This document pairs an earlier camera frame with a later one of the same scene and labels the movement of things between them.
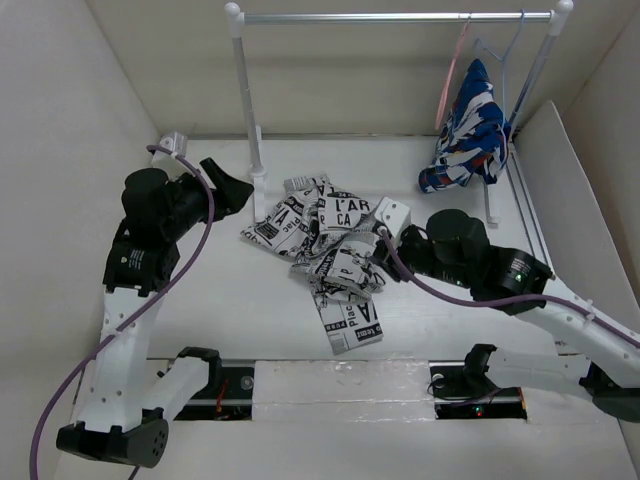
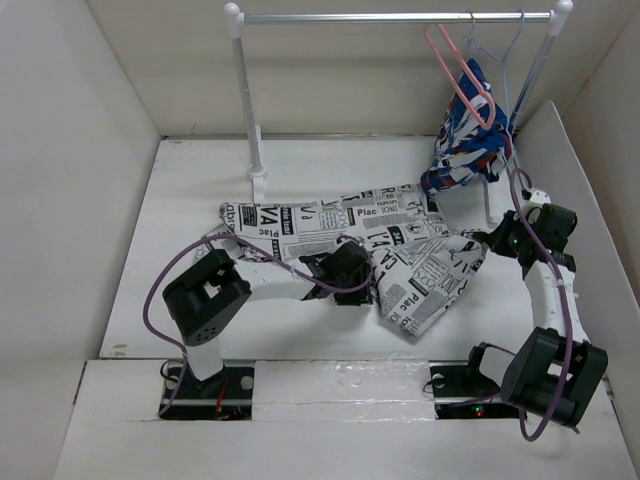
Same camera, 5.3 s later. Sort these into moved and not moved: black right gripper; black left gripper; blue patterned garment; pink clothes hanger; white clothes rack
Moved: pink clothes hanger; black left gripper; black right gripper
Not moved: white clothes rack; blue patterned garment
